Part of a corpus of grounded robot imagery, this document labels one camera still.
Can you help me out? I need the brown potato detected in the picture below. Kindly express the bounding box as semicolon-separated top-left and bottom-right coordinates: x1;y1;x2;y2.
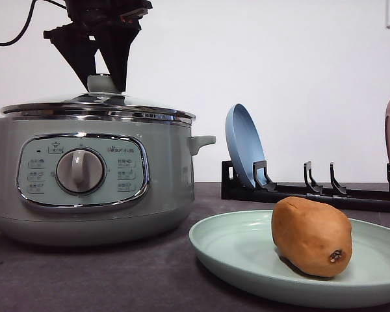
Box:
271;196;353;278

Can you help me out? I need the green electric steamer pot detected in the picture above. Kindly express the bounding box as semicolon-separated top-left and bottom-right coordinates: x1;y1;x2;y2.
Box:
0;117;216;246

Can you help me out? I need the black dish rack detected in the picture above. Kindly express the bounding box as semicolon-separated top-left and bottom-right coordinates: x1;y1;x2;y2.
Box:
222;160;390;213

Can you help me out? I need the blue plate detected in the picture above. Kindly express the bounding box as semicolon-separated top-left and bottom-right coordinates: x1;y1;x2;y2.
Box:
226;103;267;189

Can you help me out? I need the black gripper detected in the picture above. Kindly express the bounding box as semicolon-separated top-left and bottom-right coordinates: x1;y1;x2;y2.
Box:
44;0;153;94

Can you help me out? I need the green plate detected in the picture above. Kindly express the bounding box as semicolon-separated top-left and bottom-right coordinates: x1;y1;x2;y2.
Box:
188;211;390;309

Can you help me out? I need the glass steamer lid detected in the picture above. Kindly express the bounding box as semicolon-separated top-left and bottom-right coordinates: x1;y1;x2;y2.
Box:
0;75;196;125

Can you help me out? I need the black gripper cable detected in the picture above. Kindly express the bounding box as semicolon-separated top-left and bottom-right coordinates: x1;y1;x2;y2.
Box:
0;0;67;46

